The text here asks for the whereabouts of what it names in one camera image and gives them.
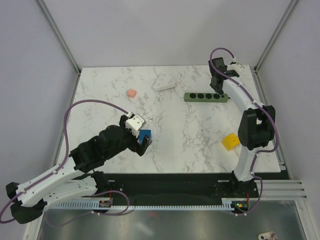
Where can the smartphone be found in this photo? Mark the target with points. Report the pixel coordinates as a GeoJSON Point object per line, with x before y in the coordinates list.
{"type": "Point", "coordinates": [271, 235]}

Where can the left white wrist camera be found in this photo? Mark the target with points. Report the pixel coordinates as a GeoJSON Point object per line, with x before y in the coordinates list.
{"type": "Point", "coordinates": [134, 123]}

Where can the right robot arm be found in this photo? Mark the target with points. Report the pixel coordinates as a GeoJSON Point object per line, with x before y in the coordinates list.
{"type": "Point", "coordinates": [256, 128]}

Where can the yellow cube socket adapter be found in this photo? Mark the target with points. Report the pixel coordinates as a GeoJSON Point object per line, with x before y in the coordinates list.
{"type": "Point", "coordinates": [230, 142]}

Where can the white slotted cable duct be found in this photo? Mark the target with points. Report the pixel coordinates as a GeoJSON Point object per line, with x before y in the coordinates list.
{"type": "Point", "coordinates": [100, 205]}

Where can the aluminium frame post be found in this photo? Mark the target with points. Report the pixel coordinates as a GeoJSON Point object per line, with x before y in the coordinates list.
{"type": "Point", "coordinates": [276, 33]}
{"type": "Point", "coordinates": [58, 35]}

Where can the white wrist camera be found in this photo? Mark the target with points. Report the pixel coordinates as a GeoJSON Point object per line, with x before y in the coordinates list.
{"type": "Point", "coordinates": [234, 65]}
{"type": "Point", "coordinates": [134, 123]}

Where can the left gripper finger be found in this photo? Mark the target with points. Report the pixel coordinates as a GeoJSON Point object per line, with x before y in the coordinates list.
{"type": "Point", "coordinates": [146, 142]}
{"type": "Point", "coordinates": [146, 136]}

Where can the green power strip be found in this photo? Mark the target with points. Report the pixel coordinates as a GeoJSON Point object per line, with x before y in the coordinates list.
{"type": "Point", "coordinates": [194, 97]}

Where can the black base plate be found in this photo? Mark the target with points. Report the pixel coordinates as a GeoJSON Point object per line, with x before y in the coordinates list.
{"type": "Point", "coordinates": [168, 188]}

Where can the left aluminium frame post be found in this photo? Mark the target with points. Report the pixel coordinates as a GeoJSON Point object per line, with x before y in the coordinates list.
{"type": "Point", "coordinates": [58, 35]}

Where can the white triangular power strip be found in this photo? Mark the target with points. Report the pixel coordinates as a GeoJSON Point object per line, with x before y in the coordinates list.
{"type": "Point", "coordinates": [164, 82]}

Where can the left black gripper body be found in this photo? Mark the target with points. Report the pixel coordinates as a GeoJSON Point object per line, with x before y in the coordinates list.
{"type": "Point", "coordinates": [129, 140]}

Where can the right aluminium frame post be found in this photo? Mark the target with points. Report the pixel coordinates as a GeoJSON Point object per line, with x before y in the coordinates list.
{"type": "Point", "coordinates": [276, 33]}

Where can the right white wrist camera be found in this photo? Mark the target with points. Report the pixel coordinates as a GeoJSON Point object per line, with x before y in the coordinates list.
{"type": "Point", "coordinates": [234, 65]}

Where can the blue cube socket adapter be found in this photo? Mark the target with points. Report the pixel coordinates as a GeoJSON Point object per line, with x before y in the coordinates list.
{"type": "Point", "coordinates": [144, 133]}

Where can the pink plug adapter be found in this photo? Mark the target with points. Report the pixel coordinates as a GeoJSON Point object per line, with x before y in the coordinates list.
{"type": "Point", "coordinates": [131, 93]}

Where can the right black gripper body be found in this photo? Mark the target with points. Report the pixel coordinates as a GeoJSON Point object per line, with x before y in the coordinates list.
{"type": "Point", "coordinates": [215, 88]}

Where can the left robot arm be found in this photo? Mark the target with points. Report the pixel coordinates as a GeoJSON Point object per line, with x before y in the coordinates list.
{"type": "Point", "coordinates": [62, 183]}

